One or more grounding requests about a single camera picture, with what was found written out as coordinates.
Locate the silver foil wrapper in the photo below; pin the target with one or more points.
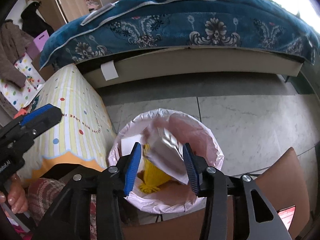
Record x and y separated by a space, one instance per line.
166 153

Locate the grey booklet on bed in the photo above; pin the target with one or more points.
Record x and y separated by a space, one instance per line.
96 13

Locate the purple storage box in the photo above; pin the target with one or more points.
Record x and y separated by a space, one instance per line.
36 46

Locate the person's left hand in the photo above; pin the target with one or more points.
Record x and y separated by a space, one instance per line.
16 196

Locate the pink-lined trash bin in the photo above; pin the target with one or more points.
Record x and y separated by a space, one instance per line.
173 197

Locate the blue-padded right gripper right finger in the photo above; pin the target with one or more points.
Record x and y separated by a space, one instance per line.
207 181

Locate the red plaid trousers leg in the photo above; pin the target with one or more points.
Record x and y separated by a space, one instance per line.
41 194

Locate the yellow tassel trash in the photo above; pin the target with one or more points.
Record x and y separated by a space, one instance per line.
153 177

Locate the brown fuzzy sweater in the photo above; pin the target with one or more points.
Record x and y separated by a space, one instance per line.
14 42

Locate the black hanging garment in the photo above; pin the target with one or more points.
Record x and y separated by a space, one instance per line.
32 23

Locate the brown cardboard box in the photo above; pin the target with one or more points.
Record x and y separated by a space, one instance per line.
283 184

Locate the white paper label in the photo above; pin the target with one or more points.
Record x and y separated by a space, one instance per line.
109 71

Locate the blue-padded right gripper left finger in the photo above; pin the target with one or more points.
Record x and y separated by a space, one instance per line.
114 183

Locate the blue floral bed blanket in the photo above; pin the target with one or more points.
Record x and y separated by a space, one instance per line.
134 25

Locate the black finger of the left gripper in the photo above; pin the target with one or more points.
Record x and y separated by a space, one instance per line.
40 120

